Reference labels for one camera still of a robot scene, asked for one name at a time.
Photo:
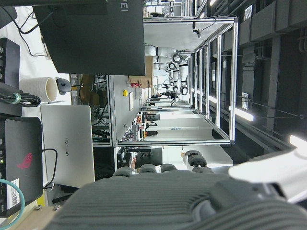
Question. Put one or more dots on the black mini computer red logo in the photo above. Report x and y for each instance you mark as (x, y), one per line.
(22, 153)

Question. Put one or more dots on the small frame-mounted camera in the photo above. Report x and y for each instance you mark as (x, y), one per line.
(198, 32)

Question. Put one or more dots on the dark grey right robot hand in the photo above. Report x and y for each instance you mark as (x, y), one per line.
(148, 201)

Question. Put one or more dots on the yellow emergency stop button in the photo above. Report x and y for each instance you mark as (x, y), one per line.
(125, 93)

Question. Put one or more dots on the silver laptop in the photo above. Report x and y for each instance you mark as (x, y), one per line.
(69, 143)

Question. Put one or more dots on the grey computer mouse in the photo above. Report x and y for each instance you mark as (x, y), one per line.
(62, 85)

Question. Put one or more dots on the white paper cup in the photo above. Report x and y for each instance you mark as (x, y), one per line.
(36, 88)

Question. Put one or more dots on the aluminium profile cage frame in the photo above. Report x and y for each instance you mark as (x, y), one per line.
(233, 83)

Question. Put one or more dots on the brown cardboard box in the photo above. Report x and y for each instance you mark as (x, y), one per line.
(144, 82)

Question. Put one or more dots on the white background robot arms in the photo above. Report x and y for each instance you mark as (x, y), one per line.
(165, 51)

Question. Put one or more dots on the black computer monitor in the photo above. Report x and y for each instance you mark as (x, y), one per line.
(96, 36)

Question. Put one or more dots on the black hub box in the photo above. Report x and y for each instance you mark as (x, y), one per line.
(10, 62)

